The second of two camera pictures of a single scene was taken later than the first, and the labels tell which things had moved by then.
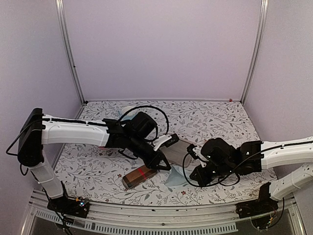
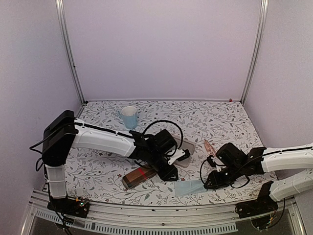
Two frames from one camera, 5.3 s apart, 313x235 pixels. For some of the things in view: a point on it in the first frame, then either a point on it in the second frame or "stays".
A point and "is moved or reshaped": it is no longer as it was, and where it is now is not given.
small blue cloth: x=176 y=176 is moved or reshaped
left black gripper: x=153 y=162 → x=171 y=173
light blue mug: x=129 y=116 stays
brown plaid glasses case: x=137 y=176 stays
